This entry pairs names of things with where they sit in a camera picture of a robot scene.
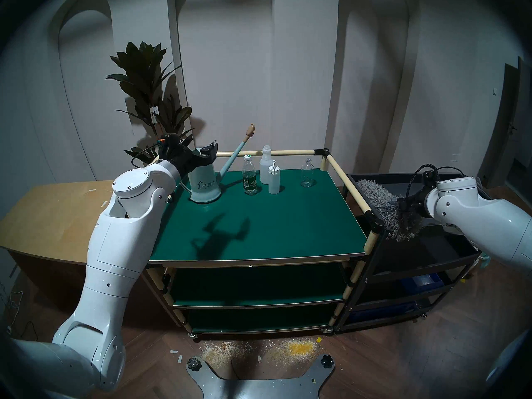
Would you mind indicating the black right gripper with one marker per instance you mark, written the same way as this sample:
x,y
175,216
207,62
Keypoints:
x,y
415,203

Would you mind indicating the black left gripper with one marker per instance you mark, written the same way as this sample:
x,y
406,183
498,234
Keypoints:
x,y
178,155

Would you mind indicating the grey fluffy duster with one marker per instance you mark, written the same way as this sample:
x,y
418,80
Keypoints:
x,y
382,203

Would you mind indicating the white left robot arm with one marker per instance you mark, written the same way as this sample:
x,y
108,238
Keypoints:
x,y
120,244

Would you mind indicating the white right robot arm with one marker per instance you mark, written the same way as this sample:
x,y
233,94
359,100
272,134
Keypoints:
x,y
486,223

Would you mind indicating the green three-tier shelf cart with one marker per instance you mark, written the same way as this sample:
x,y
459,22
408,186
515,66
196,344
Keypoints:
x,y
266,219

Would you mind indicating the teal watering can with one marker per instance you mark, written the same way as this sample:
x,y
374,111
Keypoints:
x,y
205,184

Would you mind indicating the black utility cart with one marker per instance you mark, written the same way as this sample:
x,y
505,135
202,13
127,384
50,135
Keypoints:
x,y
415,244

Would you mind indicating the green label water bottle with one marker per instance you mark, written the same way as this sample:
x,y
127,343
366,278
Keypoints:
x,y
249,180

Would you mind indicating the white opaque plastic bottle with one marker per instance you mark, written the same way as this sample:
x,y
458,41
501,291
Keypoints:
x,y
265,165

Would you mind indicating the white plant tag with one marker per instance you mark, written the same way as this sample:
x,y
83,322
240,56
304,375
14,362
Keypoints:
x,y
154,113

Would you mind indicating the white pump dispenser bottle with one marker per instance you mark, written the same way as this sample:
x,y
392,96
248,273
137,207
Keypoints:
x,y
274,182

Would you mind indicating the blue storage box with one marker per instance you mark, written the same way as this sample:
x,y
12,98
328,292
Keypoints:
x,y
422,281

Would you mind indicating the teal bucket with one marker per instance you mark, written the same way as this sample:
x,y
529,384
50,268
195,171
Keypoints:
x,y
485,261

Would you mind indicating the dark green potted plant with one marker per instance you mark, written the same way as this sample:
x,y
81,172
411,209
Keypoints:
x,y
143,82

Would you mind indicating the clear empty glass bottle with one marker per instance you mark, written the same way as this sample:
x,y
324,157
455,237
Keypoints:
x,y
307,176

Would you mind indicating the dark brown door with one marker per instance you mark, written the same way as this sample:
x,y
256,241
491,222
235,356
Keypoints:
x,y
505,124

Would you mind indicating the light wooden curved table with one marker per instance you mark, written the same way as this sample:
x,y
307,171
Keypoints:
x,y
50,219

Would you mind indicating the black star knob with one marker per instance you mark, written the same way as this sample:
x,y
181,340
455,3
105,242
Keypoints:
x,y
193,364
327,361

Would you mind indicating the spilled white yellow floor powder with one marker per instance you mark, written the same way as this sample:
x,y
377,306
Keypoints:
x,y
301,348

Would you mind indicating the grey metal robot base plate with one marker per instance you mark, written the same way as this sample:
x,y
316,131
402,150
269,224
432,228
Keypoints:
x,y
257,387

